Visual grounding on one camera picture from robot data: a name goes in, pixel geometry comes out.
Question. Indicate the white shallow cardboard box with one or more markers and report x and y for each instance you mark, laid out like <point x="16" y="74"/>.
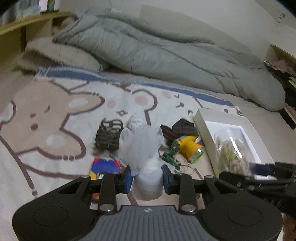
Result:
<point x="209" y="121"/>

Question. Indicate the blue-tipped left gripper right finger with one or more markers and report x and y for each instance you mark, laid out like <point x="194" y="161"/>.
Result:
<point x="169" y="182"/>

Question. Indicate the green clothes peg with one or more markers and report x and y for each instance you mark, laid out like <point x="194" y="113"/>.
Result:
<point x="169" y="156"/>

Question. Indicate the black lattice hair claw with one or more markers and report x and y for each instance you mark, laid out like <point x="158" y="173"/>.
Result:
<point x="108" y="134"/>

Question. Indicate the white translucent plastic packet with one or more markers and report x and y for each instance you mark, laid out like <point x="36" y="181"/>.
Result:
<point x="139" y="145"/>

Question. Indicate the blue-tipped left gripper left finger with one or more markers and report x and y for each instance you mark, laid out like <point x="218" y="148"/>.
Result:
<point x="126" y="180"/>

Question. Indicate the clear bag of dried herbs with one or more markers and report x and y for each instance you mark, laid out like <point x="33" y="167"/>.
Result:
<point x="233" y="153"/>

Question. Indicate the grey-green quilted duvet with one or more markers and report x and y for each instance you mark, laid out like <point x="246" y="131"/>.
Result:
<point x="137" y="47"/>

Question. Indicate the yellow headlamp with striped strap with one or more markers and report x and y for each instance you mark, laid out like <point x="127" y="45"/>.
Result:
<point x="184" y="133"/>

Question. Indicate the open wardrobe with clothes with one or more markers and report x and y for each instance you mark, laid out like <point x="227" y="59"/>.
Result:
<point x="281" y="64"/>

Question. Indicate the beige fluffy pillow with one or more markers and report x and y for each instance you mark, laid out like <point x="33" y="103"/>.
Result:
<point x="44" y="52"/>

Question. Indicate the cartoon bear print blanket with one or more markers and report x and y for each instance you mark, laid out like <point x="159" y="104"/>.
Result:
<point x="48" y="128"/>

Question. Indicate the red blue snack packet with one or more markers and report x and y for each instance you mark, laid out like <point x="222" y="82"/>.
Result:
<point x="100" y="167"/>

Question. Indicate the wooden bedside shelf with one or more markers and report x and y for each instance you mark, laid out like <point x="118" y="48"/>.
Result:
<point x="15" y="35"/>

